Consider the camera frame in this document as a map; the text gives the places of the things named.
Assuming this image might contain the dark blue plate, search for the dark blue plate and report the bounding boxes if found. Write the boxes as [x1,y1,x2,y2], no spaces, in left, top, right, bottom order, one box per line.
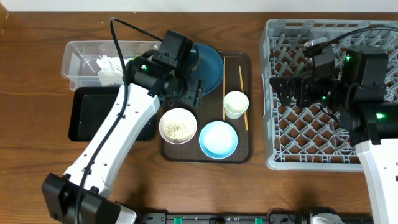
[191,43,224,95]

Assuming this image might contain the white paper cup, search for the white paper cup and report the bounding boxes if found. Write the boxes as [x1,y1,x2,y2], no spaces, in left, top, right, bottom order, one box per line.
[223,91,249,119]

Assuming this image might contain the left wooden chopstick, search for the left wooden chopstick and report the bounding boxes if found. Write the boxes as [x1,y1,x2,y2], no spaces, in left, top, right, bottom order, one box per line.
[223,57,226,121]

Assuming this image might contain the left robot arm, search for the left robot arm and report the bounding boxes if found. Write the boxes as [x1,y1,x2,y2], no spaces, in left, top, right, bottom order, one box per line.
[42,46,204,223]

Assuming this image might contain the wooden chopstick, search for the wooden chopstick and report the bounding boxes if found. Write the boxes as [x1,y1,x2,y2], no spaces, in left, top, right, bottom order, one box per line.
[223,57,226,121]
[239,66,249,131]

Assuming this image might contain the black rectangular tray bin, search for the black rectangular tray bin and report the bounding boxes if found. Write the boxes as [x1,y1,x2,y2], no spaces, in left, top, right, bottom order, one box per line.
[68,86,157,142]

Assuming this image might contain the grey dishwasher rack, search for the grey dishwasher rack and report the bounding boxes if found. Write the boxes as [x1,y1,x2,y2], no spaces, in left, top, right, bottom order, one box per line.
[259,19,397,172]

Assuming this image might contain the dark brown serving tray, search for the dark brown serving tray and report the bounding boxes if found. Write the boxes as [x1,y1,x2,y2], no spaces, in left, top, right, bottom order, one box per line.
[160,51,253,164]

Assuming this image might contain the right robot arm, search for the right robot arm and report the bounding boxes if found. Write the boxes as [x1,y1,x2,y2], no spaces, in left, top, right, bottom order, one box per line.
[269,45,397,223]

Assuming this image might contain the clear plastic waste bin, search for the clear plastic waste bin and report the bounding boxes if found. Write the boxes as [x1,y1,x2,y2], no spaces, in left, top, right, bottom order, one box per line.
[60,40,162,92]

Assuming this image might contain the white bowl with food residue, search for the white bowl with food residue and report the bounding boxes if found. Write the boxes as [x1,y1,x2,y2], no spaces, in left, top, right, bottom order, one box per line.
[159,108,198,145]

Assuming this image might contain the right wooden chopstick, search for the right wooden chopstick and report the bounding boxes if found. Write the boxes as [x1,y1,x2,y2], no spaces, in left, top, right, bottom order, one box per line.
[239,66,249,131]

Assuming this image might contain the light blue small bowl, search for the light blue small bowl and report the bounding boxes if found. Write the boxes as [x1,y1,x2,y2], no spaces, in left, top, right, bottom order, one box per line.
[198,121,238,160]

